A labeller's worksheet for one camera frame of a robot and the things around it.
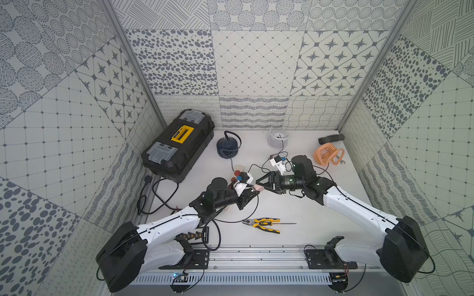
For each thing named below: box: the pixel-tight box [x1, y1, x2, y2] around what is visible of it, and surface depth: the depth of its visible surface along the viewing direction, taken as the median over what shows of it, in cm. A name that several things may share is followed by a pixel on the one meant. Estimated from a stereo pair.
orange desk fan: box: [313, 142, 346, 166], surface depth 98 cm
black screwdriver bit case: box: [175, 226, 210, 245], surface depth 80 cm
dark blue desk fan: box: [216, 130, 242, 160], surface depth 107 cm
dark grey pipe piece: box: [317, 133, 346, 145], surface depth 117 cm
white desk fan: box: [267, 130, 290, 150], surface depth 110 cm
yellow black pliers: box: [241, 217, 281, 234], surface depth 85 cm
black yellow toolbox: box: [140, 108, 216, 184], surface depth 95 cm
